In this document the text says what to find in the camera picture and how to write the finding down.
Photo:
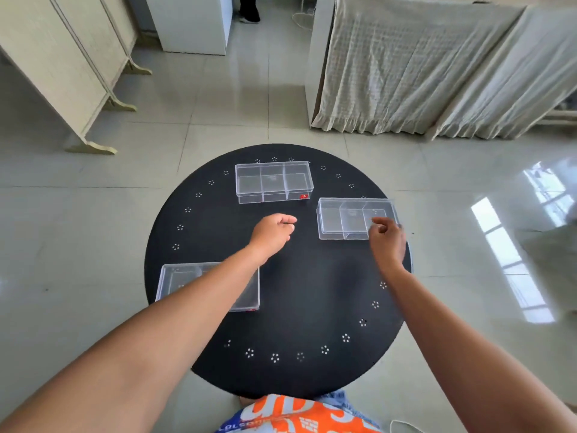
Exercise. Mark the person's left hand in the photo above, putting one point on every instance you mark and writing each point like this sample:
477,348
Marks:
269,234

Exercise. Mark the person's right hand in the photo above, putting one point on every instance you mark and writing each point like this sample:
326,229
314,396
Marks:
390,245

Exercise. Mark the person's left fingers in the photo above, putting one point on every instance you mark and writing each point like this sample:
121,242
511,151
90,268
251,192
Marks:
288,222

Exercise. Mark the person's right fingers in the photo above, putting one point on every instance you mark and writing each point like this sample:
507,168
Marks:
381,222

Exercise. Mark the person's left forearm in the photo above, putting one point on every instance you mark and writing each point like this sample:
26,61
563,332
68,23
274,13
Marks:
148,342

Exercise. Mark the person's right forearm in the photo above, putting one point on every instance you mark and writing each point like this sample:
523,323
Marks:
460,356

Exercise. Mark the clear plastic compartment box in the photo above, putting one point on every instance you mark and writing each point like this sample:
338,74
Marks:
345,219
273,182
178,279

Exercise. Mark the white textured cloth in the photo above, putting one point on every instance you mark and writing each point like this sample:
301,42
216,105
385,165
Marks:
405,67
509,85

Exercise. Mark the white side panel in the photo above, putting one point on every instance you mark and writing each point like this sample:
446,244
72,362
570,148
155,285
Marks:
318,63

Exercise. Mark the orange printed shirt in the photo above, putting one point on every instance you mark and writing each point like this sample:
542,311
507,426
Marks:
297,417

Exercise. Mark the white cabinet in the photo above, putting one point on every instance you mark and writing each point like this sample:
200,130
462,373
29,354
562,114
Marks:
189,22

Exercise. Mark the beige folding screen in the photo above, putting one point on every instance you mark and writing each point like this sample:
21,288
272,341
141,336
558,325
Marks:
54,63

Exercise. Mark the white bed frame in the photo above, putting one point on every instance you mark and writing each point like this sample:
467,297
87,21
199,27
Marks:
561,116

